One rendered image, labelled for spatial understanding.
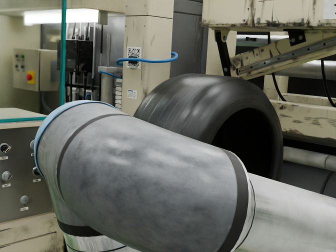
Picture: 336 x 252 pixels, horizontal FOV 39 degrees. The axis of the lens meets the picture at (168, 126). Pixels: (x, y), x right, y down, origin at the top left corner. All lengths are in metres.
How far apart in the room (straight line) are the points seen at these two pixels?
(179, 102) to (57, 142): 0.92
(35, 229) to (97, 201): 1.41
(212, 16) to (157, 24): 0.23
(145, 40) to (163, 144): 1.26
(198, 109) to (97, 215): 0.94
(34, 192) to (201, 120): 0.77
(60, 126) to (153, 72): 1.18
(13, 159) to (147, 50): 0.61
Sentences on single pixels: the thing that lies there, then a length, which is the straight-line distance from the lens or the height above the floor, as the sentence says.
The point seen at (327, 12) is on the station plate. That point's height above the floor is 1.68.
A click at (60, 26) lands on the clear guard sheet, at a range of 1.79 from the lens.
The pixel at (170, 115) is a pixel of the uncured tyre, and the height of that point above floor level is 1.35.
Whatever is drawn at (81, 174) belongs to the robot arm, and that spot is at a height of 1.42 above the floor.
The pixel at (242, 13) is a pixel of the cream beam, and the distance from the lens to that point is 1.72.
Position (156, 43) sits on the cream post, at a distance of 1.68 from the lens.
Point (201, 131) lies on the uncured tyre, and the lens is 1.32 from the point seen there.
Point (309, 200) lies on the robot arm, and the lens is 0.52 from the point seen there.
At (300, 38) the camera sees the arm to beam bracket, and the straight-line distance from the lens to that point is 1.74.
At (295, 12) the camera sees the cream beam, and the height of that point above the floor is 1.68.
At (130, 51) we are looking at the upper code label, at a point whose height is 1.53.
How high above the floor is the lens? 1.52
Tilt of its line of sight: 9 degrees down
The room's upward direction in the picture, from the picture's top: 3 degrees clockwise
